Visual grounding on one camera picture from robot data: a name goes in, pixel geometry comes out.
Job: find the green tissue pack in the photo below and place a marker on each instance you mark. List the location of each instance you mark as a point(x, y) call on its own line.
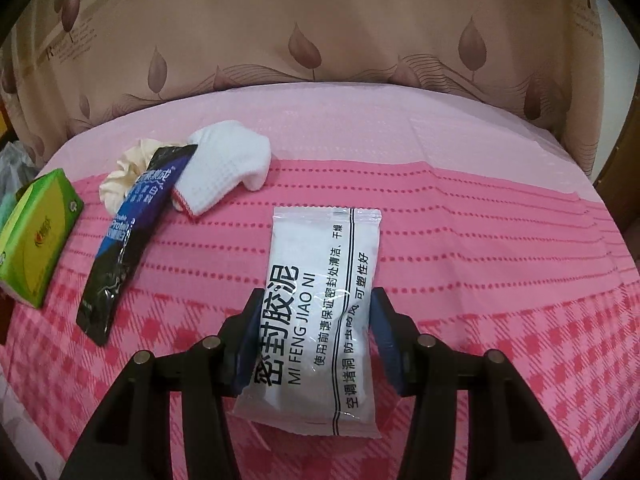
point(35, 240)

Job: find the dark blue foil packet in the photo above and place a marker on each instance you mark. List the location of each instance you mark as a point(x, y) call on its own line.
point(120, 240)

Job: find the beige leaf print curtain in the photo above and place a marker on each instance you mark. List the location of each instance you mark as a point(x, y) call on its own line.
point(300, 15)

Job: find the grey plastic bag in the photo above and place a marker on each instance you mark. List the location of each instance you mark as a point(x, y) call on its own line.
point(12, 165)

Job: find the white plastic packet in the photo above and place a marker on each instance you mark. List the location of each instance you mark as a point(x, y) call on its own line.
point(310, 270)

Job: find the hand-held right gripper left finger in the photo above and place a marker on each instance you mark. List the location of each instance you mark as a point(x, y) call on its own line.
point(246, 357)

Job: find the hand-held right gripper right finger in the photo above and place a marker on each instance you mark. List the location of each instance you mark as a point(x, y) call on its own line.
point(386, 345)

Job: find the white knitted cloth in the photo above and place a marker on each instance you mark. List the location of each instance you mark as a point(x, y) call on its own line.
point(220, 170)

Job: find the cream fabric scrunchie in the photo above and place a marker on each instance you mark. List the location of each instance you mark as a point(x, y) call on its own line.
point(124, 176)

